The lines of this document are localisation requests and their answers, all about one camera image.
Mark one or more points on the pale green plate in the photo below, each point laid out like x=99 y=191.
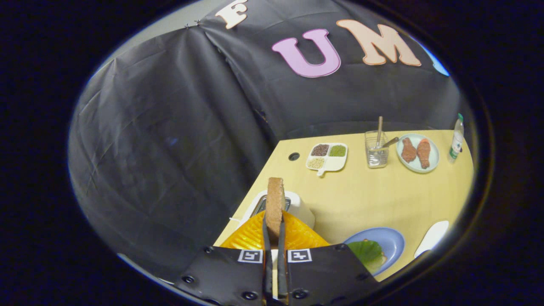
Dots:
x=434 y=158

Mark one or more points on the white toaster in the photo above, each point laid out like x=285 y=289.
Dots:
x=299 y=208

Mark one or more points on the white divided seasoning dish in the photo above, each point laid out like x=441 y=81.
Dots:
x=329 y=163

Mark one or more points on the black backdrop cloth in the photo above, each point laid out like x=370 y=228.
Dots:
x=170 y=127

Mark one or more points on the light wooden utensil stick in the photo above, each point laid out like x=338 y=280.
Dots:
x=379 y=127

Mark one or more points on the brown meat patty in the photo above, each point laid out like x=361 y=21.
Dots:
x=409 y=151
x=424 y=153

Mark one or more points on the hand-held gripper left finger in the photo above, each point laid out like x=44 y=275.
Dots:
x=225 y=272

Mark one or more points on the blue round plate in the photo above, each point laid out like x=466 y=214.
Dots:
x=393 y=244

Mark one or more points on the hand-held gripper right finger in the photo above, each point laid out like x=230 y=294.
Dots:
x=323 y=272

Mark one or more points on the brown crust bread slice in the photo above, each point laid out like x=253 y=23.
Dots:
x=275 y=204

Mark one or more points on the short brown utensil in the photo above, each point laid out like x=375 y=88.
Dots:
x=390 y=142

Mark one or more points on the clear plastic water bottle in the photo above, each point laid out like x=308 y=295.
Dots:
x=456 y=146

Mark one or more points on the white square plate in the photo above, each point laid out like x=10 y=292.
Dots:
x=433 y=236

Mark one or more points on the green lettuce leaf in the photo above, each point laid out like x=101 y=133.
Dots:
x=365 y=250

